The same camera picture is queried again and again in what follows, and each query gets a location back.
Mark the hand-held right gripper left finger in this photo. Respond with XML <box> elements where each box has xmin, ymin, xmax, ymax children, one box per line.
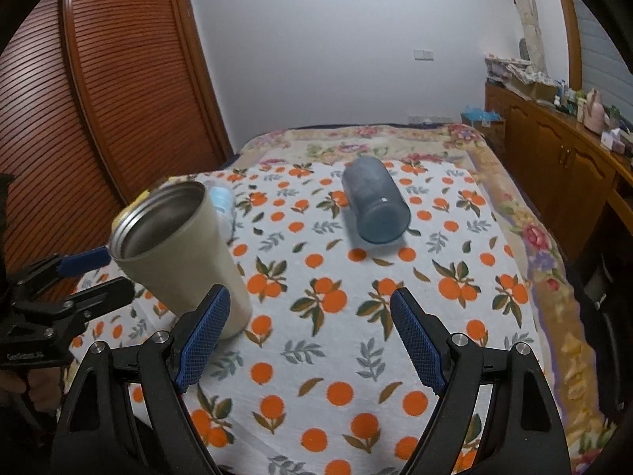
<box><xmin>49</xmin><ymin>284</ymin><xmax>233</xmax><ymax>475</ymax></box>

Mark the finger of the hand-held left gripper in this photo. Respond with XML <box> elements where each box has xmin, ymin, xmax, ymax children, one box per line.
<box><xmin>44</xmin><ymin>277</ymin><xmax>135</xmax><ymax>338</ymax></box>
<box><xmin>10</xmin><ymin>246</ymin><xmax>112</xmax><ymax>302</ymax></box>

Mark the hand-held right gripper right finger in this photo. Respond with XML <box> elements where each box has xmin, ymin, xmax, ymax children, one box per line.
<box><xmin>390</xmin><ymin>287</ymin><xmax>574</xmax><ymax>475</ymax></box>

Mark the beige metal cup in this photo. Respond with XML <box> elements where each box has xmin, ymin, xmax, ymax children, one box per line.
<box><xmin>108</xmin><ymin>180</ymin><xmax>254</xmax><ymax>341</ymax></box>

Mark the blue translucent cup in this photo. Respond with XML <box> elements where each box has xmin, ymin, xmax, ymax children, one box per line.
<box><xmin>342</xmin><ymin>156</ymin><xmax>411</xmax><ymax>245</ymax></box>

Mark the person's left hand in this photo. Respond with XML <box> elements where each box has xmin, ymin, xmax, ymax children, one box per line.
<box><xmin>0</xmin><ymin>366</ymin><xmax>64</xmax><ymax>412</ymax></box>

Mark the orange fruit print blanket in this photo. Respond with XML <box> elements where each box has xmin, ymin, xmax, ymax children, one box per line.
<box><xmin>59</xmin><ymin>158</ymin><xmax>559</xmax><ymax>475</ymax></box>

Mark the small clear plastic bottle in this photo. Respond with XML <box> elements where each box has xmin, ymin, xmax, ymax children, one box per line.
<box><xmin>205</xmin><ymin>184</ymin><xmax>237</xmax><ymax>245</ymax></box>

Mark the wooden louvered wardrobe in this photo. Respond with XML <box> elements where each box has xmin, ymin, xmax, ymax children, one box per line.
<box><xmin>0</xmin><ymin>0</ymin><xmax>233</xmax><ymax>302</ymax></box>

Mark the dark chair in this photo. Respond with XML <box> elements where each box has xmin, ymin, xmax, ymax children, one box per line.
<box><xmin>574</xmin><ymin>247</ymin><xmax>633</xmax><ymax>421</ymax></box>

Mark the floral bed cover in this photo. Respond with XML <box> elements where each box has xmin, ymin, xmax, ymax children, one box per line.
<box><xmin>225</xmin><ymin>123</ymin><xmax>610</xmax><ymax>475</ymax></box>

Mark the wooden sideboard cabinet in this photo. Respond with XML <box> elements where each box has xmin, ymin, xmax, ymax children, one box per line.
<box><xmin>485</xmin><ymin>82</ymin><xmax>633</xmax><ymax>263</ymax></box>

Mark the blue tissue box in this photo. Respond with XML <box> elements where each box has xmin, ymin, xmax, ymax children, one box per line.
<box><xmin>462</xmin><ymin>105</ymin><xmax>505</xmax><ymax>127</ymax></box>

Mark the cardboard box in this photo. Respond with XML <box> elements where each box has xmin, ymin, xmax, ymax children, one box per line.
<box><xmin>514</xmin><ymin>76</ymin><xmax>557</xmax><ymax>105</ymax></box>

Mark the pink tissue box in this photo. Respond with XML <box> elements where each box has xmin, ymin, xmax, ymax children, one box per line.
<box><xmin>601</xmin><ymin>129</ymin><xmax>631</xmax><ymax>152</ymax></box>

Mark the pink bag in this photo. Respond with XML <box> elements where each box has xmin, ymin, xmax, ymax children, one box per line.
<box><xmin>584</xmin><ymin>88</ymin><xmax>609</xmax><ymax>134</ymax></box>

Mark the window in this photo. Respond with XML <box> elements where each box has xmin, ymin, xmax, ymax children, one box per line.
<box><xmin>554</xmin><ymin>0</ymin><xmax>633</xmax><ymax>114</ymax></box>

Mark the pale curtain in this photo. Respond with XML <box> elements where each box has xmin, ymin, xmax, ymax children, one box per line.
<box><xmin>502</xmin><ymin>0</ymin><xmax>547</xmax><ymax>72</ymax></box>

